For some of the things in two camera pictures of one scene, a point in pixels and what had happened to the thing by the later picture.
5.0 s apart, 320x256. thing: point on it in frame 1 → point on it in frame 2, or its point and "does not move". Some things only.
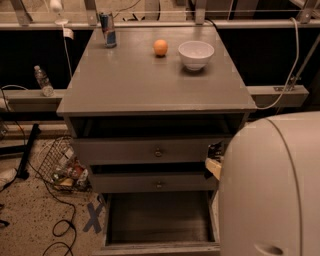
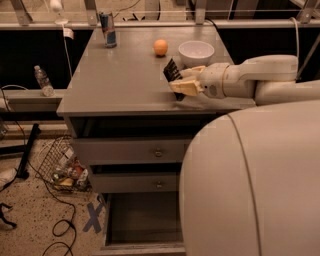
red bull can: (108, 29) does not move
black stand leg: (22, 170) does not move
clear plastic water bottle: (44, 82) does not move
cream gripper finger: (214, 167) → (188, 88)
